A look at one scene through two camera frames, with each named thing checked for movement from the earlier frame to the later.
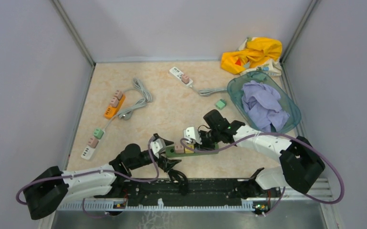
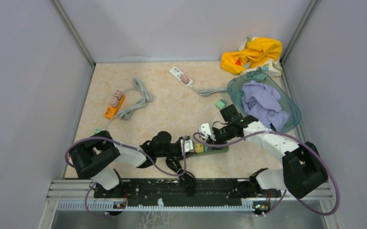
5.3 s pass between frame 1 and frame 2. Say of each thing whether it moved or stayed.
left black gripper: moved
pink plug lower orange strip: stayed
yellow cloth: stayed
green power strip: moved
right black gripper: stayed
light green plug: stayed
